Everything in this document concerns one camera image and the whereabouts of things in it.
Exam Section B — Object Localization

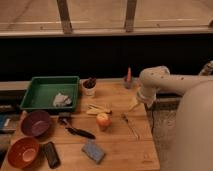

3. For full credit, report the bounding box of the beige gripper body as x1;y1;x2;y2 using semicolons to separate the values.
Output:
136;88;156;108

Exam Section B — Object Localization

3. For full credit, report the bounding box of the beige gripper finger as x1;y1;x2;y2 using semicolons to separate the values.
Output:
129;97;141;111

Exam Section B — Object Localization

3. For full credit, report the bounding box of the yellow banana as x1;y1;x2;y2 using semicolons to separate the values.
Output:
86;104;112;115

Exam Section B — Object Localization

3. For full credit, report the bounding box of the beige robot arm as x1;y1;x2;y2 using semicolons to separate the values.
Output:
131;66;213;171

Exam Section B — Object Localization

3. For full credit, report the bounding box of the purple bowl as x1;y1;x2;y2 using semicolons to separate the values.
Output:
21;110;51;137

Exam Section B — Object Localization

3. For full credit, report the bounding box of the orange bowl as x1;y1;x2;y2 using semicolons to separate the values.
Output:
7;137;40;168

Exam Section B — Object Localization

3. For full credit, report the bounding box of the thin metal utensil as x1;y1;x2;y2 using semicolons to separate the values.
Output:
121;113;140;140

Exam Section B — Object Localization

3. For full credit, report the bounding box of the red yellow apple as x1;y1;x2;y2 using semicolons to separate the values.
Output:
96;113;111;128

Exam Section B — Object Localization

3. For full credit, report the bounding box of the white cup with items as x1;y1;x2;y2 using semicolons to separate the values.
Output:
82;77;96;97

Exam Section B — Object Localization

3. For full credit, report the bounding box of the metal clamp at right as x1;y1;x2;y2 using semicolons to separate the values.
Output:
200;61;213;76

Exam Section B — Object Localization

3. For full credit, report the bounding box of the blue sponge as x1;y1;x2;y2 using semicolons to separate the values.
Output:
82;141;105;164

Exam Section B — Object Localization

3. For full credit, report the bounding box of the crumpled white cloth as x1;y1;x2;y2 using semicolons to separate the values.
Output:
53;93;72;107

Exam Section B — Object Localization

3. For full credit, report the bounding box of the green plastic tray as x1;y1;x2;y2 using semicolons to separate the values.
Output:
20;76;80;112

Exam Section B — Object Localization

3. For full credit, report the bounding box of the black rectangular remote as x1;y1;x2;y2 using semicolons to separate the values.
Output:
42;142;60;169

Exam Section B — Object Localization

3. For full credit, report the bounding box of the blue box at left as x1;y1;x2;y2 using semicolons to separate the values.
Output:
0;114;20;132

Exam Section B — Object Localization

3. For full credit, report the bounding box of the black handled brush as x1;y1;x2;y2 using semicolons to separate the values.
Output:
58;112;95;139

